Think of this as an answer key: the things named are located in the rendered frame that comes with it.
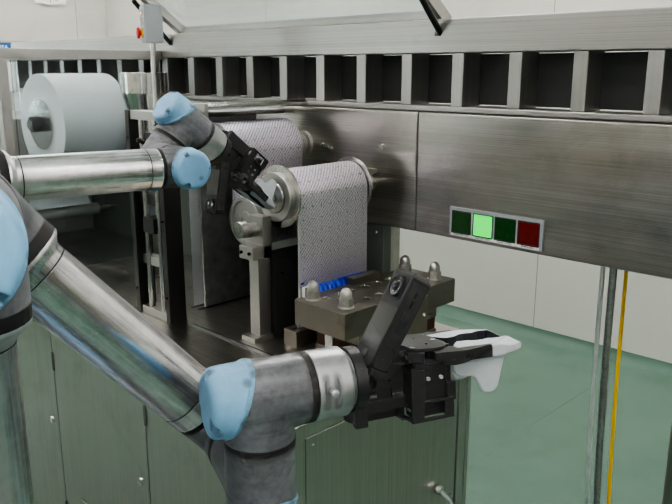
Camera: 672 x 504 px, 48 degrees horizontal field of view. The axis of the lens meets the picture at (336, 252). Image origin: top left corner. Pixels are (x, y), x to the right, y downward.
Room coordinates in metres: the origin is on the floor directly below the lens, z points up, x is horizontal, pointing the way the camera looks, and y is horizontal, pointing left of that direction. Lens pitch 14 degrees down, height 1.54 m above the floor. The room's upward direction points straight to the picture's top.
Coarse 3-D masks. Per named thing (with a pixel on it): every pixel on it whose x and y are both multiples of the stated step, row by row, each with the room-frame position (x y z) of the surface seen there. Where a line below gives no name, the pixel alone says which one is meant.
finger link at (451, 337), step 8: (432, 336) 0.83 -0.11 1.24; (440, 336) 0.82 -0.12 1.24; (448, 336) 0.82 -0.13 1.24; (456, 336) 0.82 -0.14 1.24; (464, 336) 0.83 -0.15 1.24; (472, 336) 0.84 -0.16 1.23; (480, 336) 0.84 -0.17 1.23; (488, 336) 0.84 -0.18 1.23; (496, 336) 0.85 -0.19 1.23; (456, 376) 0.83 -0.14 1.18
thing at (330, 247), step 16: (304, 224) 1.71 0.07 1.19; (320, 224) 1.74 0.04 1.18; (336, 224) 1.78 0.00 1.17; (352, 224) 1.82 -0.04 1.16; (304, 240) 1.71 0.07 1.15; (320, 240) 1.74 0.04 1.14; (336, 240) 1.78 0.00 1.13; (352, 240) 1.82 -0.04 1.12; (304, 256) 1.70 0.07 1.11; (320, 256) 1.74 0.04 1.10; (336, 256) 1.78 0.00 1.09; (352, 256) 1.82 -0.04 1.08; (304, 272) 1.70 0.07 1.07; (320, 272) 1.74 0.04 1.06; (336, 272) 1.78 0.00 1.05; (352, 272) 1.82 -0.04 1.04
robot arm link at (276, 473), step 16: (224, 448) 0.70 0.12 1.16; (288, 448) 0.69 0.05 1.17; (224, 464) 0.72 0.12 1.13; (240, 464) 0.68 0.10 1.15; (256, 464) 0.68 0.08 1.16; (272, 464) 0.68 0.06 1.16; (288, 464) 0.69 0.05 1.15; (224, 480) 0.71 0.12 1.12; (240, 480) 0.68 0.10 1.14; (256, 480) 0.68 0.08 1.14; (272, 480) 0.68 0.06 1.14; (288, 480) 0.69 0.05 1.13; (240, 496) 0.68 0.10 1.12; (256, 496) 0.68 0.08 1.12; (272, 496) 0.68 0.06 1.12; (288, 496) 0.69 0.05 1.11
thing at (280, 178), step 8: (264, 176) 1.74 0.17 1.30; (272, 176) 1.72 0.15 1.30; (280, 176) 1.71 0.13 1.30; (280, 184) 1.70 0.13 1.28; (288, 184) 1.69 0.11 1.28; (288, 192) 1.69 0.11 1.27; (288, 200) 1.69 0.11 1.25; (264, 208) 1.75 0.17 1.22; (288, 208) 1.69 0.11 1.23; (272, 216) 1.73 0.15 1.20; (280, 216) 1.71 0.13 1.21; (288, 216) 1.70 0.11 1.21
